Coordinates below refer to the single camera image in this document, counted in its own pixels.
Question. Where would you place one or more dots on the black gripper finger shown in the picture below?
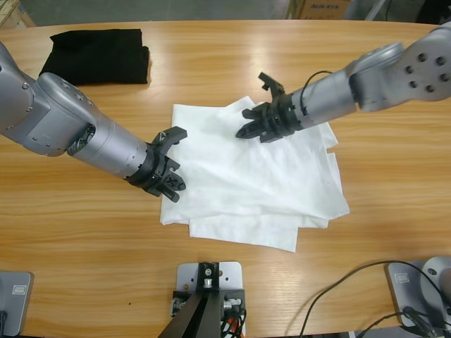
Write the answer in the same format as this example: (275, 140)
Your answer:
(178, 181)
(252, 130)
(255, 112)

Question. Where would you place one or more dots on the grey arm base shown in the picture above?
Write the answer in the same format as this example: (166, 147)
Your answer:
(401, 281)
(17, 292)

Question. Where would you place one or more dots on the grey metal frame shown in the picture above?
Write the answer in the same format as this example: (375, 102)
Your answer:
(373, 8)

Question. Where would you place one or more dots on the black folded garment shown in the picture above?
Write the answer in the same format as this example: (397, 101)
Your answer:
(98, 56)

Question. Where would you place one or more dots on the white T-shirt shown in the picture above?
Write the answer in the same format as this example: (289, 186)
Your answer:
(246, 176)

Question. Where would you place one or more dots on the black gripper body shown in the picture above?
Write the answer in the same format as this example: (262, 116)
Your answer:
(151, 169)
(285, 116)

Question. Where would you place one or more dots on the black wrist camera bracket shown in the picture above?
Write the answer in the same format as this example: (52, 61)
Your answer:
(271, 84)
(176, 133)

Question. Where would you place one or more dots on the cardboard box with print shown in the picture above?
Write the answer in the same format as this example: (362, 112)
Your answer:
(327, 8)

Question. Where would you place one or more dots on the black post with brackets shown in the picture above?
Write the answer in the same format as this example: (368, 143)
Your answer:
(197, 313)

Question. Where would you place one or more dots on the white mount plate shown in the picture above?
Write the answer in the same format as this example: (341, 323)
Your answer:
(186, 274)

